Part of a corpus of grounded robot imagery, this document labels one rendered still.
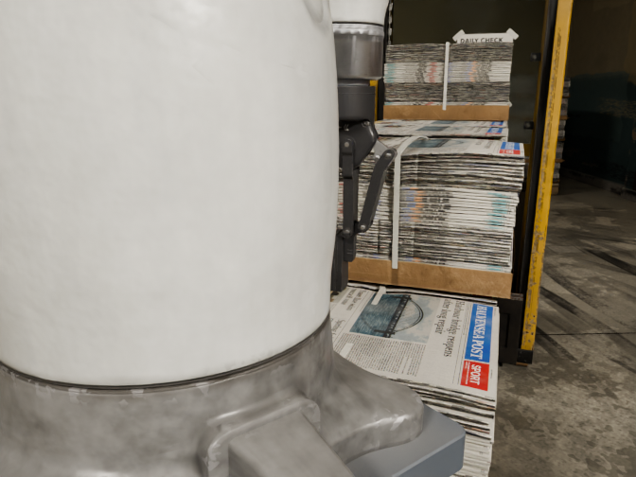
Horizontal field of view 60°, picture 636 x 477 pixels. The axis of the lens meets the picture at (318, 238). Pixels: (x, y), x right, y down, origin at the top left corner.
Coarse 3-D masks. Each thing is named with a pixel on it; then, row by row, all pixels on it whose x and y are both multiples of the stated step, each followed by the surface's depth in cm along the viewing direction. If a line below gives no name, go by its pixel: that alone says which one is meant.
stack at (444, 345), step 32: (352, 288) 94; (384, 288) 93; (416, 288) 94; (352, 320) 81; (384, 320) 81; (416, 320) 81; (448, 320) 81; (480, 320) 81; (352, 352) 71; (384, 352) 71; (416, 352) 71; (448, 352) 71; (480, 352) 71; (416, 384) 64; (448, 384) 63; (480, 384) 64; (448, 416) 64; (480, 416) 63; (480, 448) 64
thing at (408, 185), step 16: (400, 144) 101; (416, 144) 101; (432, 144) 101; (400, 160) 88; (416, 160) 87; (400, 176) 88; (416, 176) 87; (384, 192) 89; (400, 192) 89; (384, 208) 90; (400, 208) 89; (384, 224) 90; (400, 224) 90; (384, 240) 91; (400, 240) 90; (384, 256) 92; (400, 256) 91
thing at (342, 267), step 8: (336, 240) 63; (336, 248) 64; (336, 256) 64; (336, 264) 64; (344, 264) 65; (336, 272) 64; (344, 272) 66; (336, 280) 65; (344, 280) 66; (336, 288) 65
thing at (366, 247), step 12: (396, 144) 101; (372, 156) 89; (360, 168) 91; (372, 168) 89; (360, 180) 91; (360, 192) 91; (360, 204) 91; (360, 216) 92; (336, 228) 93; (372, 228) 91; (360, 240) 92; (372, 240) 92; (360, 252) 93; (372, 252) 92
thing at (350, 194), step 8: (344, 144) 60; (352, 144) 60; (344, 152) 60; (352, 152) 60; (344, 160) 60; (352, 160) 60; (344, 168) 61; (352, 168) 60; (344, 176) 61; (352, 176) 61; (344, 184) 62; (352, 184) 61; (344, 192) 62; (352, 192) 62; (344, 200) 62; (352, 200) 62; (344, 208) 62; (352, 208) 62; (344, 216) 63; (352, 216) 62; (344, 224) 63; (352, 224) 63; (344, 232) 63; (352, 232) 63
